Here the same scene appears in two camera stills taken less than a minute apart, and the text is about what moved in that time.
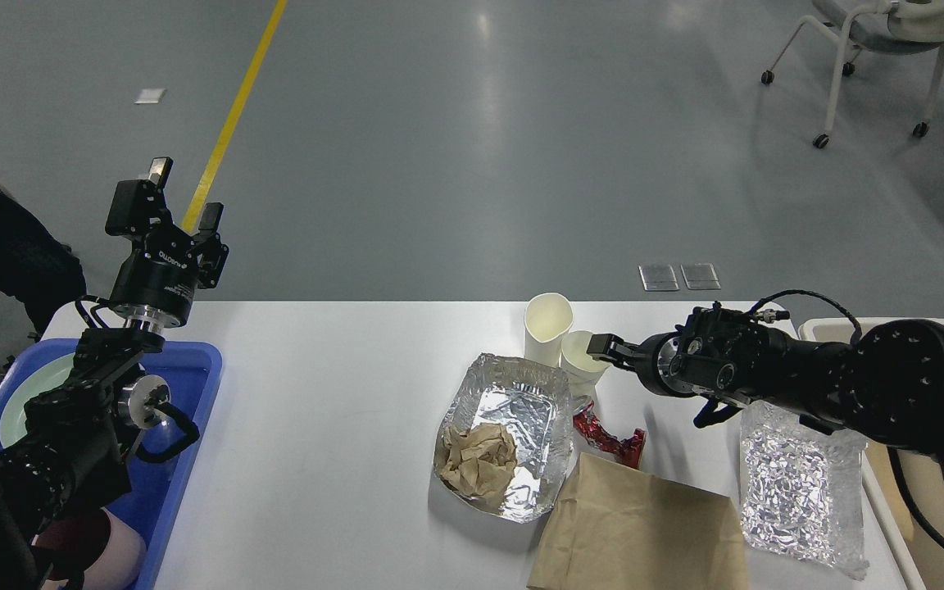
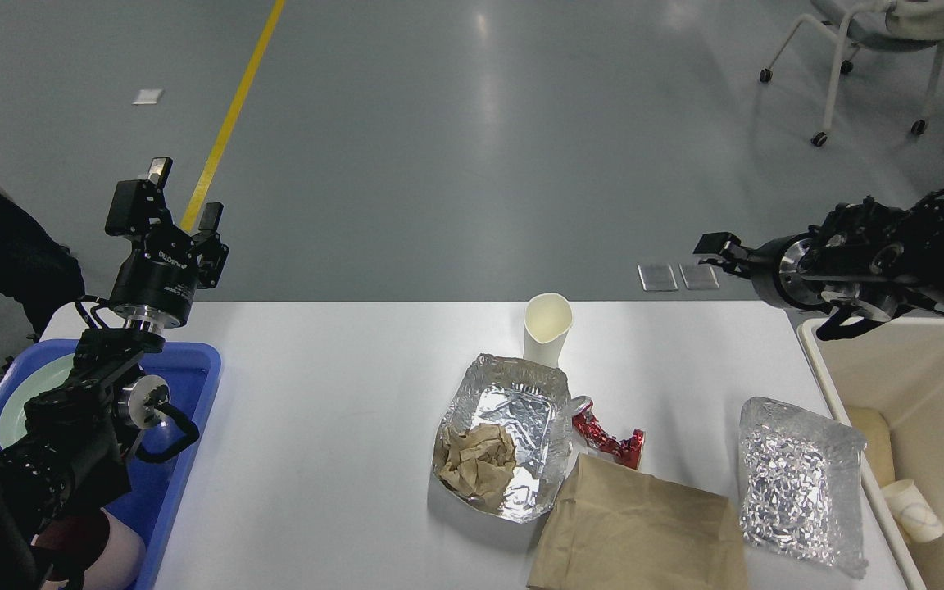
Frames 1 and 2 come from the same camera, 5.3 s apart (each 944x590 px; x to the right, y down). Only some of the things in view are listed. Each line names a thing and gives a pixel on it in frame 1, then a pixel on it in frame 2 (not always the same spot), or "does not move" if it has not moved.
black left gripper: (157, 283) does not move
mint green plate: (51, 375) does not move
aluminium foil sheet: (802, 487) does not move
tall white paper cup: (546, 318) does not move
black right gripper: (669, 363) -> (773, 266)
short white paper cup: (579, 368) -> (914, 516)
